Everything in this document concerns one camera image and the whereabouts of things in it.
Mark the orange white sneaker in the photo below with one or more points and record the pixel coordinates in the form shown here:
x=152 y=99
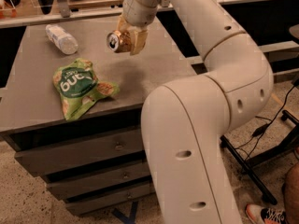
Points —
x=262 y=215

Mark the bottom grey drawer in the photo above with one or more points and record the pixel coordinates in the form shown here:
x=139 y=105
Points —
x=107 y=199

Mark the green snack chip bag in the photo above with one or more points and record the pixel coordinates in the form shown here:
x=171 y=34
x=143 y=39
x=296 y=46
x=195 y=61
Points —
x=80 y=88

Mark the top grey drawer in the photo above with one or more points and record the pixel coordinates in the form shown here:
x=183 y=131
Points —
x=75 y=153

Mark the clear plastic water bottle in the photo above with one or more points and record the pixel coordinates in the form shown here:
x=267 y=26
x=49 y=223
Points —
x=64 y=41

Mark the grey drawer cabinet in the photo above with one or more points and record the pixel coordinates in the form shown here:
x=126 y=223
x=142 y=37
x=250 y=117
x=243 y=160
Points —
x=74 y=120

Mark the grey drawer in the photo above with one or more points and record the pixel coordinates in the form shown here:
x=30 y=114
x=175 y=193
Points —
x=105 y=178
x=107 y=199
x=75 y=153

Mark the person's bare leg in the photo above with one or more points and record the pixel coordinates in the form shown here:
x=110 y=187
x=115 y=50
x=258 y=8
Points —
x=291 y=195

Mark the middle grey drawer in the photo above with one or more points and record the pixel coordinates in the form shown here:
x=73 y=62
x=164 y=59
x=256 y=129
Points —
x=105 y=178

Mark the orange soda can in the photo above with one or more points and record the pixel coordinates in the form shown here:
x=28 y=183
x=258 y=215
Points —
x=119 y=42

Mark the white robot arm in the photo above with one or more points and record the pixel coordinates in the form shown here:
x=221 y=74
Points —
x=183 y=121

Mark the metal railing frame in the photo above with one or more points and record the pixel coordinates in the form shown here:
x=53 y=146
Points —
x=29 y=12

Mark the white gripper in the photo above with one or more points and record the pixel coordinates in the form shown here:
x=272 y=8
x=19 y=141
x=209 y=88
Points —
x=139 y=12

